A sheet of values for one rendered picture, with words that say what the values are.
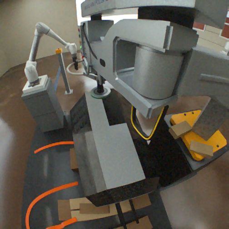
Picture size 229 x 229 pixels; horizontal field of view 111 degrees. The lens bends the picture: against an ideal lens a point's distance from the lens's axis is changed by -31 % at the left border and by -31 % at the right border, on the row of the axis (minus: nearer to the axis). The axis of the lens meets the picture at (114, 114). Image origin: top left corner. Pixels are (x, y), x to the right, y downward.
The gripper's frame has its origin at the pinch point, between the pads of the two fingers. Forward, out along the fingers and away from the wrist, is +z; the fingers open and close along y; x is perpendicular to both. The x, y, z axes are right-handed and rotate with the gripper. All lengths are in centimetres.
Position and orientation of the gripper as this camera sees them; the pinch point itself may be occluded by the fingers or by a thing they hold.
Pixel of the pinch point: (76, 67)
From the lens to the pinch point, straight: 197.7
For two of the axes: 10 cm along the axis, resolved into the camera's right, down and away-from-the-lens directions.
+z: -0.4, 6.5, 7.6
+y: 7.0, 5.6, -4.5
